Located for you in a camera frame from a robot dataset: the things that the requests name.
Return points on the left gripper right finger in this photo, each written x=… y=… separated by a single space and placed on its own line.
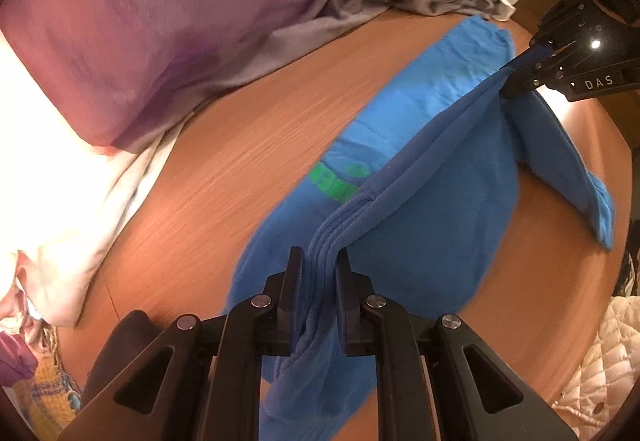
x=437 y=379

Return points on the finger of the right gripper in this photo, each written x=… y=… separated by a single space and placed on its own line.
x=534 y=54
x=529 y=79

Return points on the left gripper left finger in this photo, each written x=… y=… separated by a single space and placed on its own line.
x=199 y=379

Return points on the blue fleece pants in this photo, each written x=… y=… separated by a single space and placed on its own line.
x=418 y=189

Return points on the dark folded garment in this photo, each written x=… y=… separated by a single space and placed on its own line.
x=127 y=340

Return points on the yellow plaid blanket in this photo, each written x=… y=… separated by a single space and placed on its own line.
x=50 y=400

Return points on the white quilted sleeve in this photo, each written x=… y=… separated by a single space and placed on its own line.
x=608 y=372

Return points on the white sheer curtain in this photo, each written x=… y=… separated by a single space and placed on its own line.
x=63 y=201

